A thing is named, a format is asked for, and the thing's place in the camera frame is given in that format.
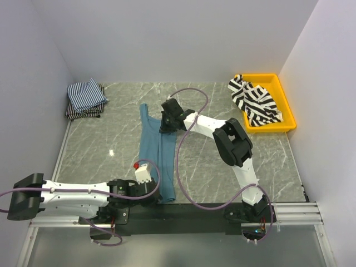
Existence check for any teal blue tank top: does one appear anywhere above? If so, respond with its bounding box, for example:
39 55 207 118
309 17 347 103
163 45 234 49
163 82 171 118
139 103 176 203

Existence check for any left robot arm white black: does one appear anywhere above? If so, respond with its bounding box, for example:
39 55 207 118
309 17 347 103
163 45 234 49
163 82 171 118
1 173 162 224

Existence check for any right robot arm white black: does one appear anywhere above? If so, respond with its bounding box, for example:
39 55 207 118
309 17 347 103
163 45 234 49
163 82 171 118
160 98 274 223

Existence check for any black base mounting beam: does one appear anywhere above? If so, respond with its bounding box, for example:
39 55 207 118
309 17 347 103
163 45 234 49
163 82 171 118
90 203 276 240

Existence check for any dark striped folded top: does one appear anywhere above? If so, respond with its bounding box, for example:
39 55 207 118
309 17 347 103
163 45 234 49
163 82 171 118
65 83 105 120

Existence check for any black white striped top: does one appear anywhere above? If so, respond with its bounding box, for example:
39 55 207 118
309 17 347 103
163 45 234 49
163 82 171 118
228 75 284 127

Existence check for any blue white striped folded top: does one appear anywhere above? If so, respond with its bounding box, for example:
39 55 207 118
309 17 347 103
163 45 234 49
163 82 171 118
67 78 108 113

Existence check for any yellow plastic tray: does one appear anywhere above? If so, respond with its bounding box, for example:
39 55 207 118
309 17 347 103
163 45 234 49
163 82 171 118
243 73 296 134

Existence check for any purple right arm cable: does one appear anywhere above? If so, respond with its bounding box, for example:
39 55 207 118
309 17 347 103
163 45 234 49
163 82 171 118
167 88 275 245

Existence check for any aluminium extrusion rail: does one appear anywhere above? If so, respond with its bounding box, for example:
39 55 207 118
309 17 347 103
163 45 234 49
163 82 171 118
29 202 324 228

